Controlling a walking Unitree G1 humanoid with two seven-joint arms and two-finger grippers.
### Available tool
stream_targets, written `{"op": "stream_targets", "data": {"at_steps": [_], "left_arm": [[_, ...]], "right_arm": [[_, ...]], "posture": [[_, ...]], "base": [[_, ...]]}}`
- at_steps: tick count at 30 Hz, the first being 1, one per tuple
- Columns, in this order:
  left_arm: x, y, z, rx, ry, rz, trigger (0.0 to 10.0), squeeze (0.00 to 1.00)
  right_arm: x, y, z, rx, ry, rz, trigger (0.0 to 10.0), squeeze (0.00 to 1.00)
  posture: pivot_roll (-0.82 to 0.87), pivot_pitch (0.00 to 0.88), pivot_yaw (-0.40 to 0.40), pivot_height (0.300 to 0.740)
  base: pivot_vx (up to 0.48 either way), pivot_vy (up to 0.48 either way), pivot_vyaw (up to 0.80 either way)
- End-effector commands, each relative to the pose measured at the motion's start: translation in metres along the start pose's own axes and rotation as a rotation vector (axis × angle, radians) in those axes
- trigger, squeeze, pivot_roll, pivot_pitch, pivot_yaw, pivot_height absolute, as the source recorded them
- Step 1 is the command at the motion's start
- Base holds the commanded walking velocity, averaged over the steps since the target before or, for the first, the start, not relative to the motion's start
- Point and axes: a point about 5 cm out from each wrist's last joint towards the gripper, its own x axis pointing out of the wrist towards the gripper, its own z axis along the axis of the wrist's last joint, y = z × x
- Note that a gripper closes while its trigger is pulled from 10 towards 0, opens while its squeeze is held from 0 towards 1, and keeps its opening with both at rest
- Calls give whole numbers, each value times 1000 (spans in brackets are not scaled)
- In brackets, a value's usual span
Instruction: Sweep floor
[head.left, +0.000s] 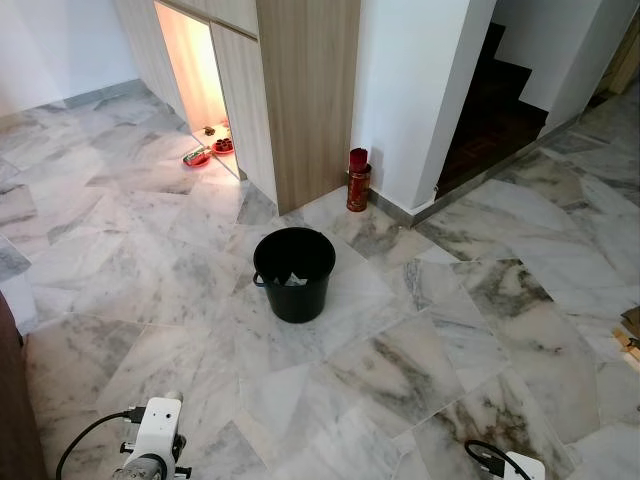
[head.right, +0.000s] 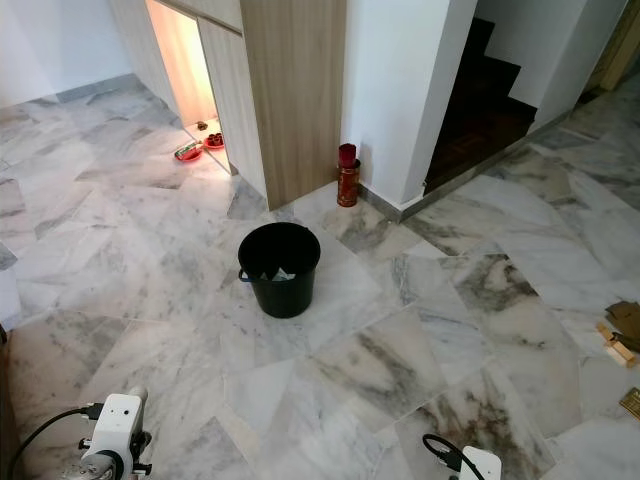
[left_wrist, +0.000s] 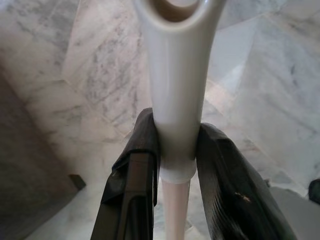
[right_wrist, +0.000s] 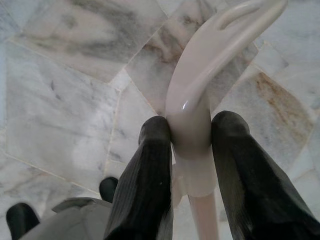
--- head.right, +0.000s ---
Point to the red oval dish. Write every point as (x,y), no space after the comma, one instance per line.
(188,152)

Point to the small brown cup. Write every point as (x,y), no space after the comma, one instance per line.
(202,126)

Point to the small red bowl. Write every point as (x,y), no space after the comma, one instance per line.
(214,141)

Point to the white paper scrap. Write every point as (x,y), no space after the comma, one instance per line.
(280,274)

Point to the black plastic bucket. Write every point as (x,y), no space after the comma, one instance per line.
(280,295)

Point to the light wooden cabinet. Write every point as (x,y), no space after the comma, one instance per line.
(295,100)

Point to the red cylindrical canister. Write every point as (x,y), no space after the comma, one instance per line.
(349,180)

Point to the dark wooden staircase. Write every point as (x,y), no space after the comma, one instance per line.
(475,115)

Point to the small light wooden piece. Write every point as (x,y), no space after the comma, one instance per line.
(615,345)

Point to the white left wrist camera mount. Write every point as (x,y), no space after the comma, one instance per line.
(118,425)

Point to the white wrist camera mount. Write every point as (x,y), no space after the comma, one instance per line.
(118,425)
(482,464)

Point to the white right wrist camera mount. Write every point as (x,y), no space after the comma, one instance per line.
(482,464)

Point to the wooden door frame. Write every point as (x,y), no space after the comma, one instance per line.
(615,45)

